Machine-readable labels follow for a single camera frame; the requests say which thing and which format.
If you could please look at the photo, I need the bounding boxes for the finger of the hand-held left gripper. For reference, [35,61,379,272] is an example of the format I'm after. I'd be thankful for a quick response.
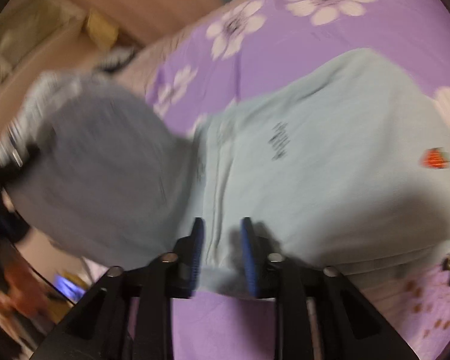
[0,135,42,186]

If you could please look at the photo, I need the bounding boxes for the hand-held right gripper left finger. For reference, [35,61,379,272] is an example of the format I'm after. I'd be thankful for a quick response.
[32,217,205,360]

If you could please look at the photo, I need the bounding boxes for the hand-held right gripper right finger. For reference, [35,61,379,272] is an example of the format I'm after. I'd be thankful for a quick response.
[240,217,424,360]

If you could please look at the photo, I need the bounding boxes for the light blue strawberry pants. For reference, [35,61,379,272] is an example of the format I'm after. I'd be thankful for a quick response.
[7,47,450,297]

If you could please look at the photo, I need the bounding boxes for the smartphone with lit screen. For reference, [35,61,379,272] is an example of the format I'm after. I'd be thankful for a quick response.
[54,274,85,302]

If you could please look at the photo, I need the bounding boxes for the large plaid pillow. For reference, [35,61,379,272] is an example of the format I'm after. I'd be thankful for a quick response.
[94,47,137,74]

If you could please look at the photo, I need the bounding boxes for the purple floral blanket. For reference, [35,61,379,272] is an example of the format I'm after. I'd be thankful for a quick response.
[144,0,450,360]

